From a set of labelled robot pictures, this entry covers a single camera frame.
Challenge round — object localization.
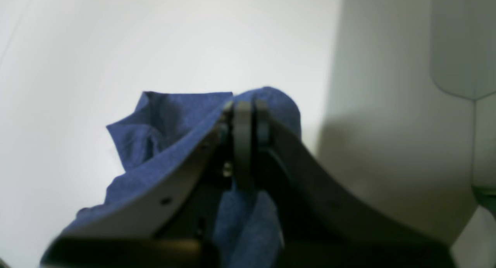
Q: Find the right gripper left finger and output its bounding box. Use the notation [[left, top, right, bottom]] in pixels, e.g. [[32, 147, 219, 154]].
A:
[[41, 101, 253, 268]]

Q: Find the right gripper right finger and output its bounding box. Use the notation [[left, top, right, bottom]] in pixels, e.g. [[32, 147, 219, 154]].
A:
[[254, 100, 455, 268]]

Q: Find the blue t-shirt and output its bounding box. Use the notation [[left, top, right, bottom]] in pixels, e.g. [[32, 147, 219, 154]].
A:
[[43, 87, 301, 268]]

